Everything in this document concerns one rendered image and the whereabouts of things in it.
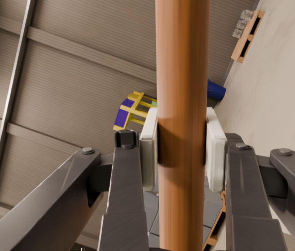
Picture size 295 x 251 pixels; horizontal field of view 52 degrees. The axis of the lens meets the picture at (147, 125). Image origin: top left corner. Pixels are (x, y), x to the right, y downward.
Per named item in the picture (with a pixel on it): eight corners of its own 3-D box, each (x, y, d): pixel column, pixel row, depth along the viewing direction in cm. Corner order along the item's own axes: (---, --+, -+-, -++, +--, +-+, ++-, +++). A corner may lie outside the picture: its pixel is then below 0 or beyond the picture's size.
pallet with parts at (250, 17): (255, 13, 711) (242, 8, 710) (265, 10, 631) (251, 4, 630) (235, 61, 743) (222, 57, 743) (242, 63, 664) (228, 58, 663)
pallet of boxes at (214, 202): (223, 181, 513) (154, 156, 511) (233, 208, 430) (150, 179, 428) (196, 240, 549) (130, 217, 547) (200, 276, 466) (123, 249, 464)
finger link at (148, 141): (154, 192, 16) (140, 191, 16) (160, 146, 23) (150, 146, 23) (153, 138, 15) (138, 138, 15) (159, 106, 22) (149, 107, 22)
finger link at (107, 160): (137, 195, 14) (75, 194, 14) (146, 155, 19) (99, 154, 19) (136, 166, 14) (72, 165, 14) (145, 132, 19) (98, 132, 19)
